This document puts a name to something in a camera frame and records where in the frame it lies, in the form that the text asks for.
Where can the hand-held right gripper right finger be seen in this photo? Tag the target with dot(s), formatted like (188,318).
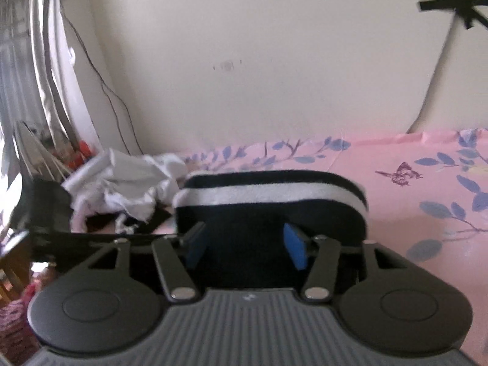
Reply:
(295,247)

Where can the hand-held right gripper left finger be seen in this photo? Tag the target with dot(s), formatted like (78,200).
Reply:
(196,246)

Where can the pink floral bed sheet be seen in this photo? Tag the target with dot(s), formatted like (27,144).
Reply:
(389,213)

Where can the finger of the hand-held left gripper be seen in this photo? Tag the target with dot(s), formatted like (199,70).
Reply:
(87,242)

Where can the black tape cross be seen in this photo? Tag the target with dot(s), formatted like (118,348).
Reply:
(453,3)

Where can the red patterned clothing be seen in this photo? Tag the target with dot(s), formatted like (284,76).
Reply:
(13,320)

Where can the black sweater with striped hem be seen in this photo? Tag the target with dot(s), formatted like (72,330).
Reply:
(267,194)

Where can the white crumpled cloth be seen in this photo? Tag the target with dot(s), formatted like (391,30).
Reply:
(118,183)

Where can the white curtain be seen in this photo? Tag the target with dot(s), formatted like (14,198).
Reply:
(42,53)

